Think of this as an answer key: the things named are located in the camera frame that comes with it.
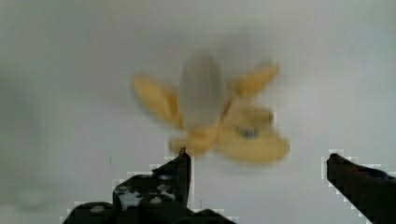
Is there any peeled yellow toy banana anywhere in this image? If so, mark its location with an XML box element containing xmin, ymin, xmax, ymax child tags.
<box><xmin>132</xmin><ymin>53</ymin><xmax>290</xmax><ymax>164</ymax></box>

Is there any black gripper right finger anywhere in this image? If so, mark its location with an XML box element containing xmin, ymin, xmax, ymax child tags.
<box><xmin>326</xmin><ymin>153</ymin><xmax>396</xmax><ymax>224</ymax></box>

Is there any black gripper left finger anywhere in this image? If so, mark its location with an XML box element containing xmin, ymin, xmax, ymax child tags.
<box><xmin>62</xmin><ymin>147</ymin><xmax>236</xmax><ymax>224</ymax></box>

